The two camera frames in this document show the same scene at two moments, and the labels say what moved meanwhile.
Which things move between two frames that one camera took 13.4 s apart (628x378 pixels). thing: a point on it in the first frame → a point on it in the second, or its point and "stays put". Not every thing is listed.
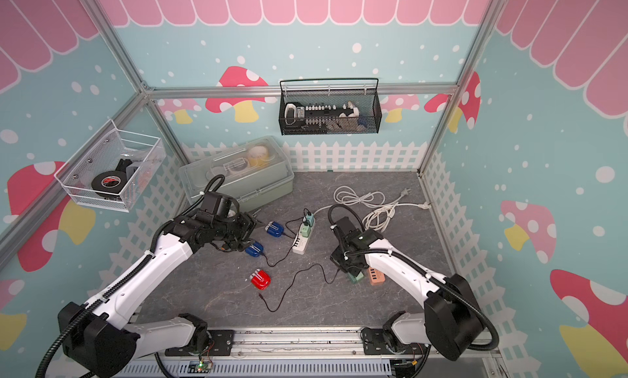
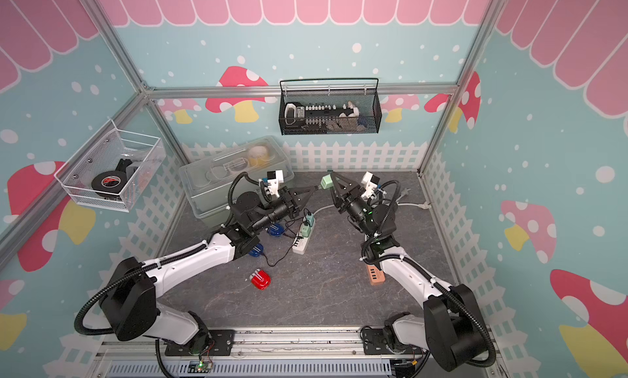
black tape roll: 111,182 stays put
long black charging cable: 293,281 → 294,191
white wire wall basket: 114,170 stays put
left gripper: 248,224 → 293,204
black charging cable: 266,259 stays put
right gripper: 334,257 → 350,198
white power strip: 302,242 stays put
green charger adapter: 358,276 → 326,182
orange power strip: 376,277 stays put
